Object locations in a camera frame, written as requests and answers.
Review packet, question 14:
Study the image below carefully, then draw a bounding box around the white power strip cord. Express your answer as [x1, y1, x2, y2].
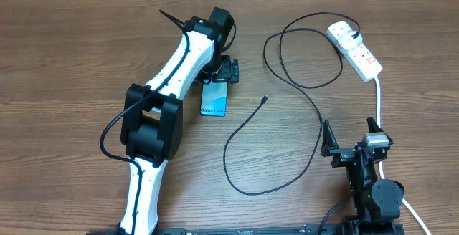
[373, 76, 433, 235]

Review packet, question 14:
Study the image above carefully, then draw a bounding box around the white charger plug adapter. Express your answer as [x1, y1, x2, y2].
[338, 32, 363, 54]

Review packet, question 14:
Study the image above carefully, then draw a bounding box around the Samsung Galaxy smartphone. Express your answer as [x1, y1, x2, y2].
[200, 82, 228, 117]

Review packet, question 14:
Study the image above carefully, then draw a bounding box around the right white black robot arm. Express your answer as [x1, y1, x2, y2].
[318, 117, 404, 234]

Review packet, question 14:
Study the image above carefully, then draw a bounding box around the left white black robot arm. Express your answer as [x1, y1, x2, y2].
[100, 7, 239, 234]

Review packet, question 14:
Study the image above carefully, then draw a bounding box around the black USB charging cable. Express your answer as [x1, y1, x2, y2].
[222, 11, 361, 196]

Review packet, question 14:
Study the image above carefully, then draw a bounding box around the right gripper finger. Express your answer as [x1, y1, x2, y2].
[321, 120, 339, 157]
[366, 117, 393, 145]

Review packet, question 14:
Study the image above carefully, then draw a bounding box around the white power strip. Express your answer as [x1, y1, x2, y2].
[327, 21, 383, 82]

